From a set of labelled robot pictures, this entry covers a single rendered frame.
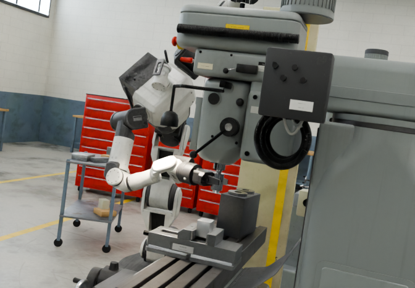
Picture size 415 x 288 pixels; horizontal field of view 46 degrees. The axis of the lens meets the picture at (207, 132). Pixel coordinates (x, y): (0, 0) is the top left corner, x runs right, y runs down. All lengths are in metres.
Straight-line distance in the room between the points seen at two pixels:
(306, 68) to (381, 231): 0.58
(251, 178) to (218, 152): 1.85
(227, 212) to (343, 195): 0.74
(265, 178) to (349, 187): 2.02
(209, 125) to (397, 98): 0.66
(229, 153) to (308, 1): 0.61
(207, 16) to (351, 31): 9.28
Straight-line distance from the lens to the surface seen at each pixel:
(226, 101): 1.84
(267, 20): 1.81
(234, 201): 2.26
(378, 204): 1.69
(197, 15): 1.88
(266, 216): 3.71
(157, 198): 2.62
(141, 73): 2.37
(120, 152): 2.20
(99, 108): 7.41
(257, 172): 3.68
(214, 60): 1.84
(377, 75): 1.76
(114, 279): 2.21
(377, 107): 1.75
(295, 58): 1.52
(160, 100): 2.26
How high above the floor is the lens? 1.52
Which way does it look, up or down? 3 degrees down
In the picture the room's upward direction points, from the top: 8 degrees clockwise
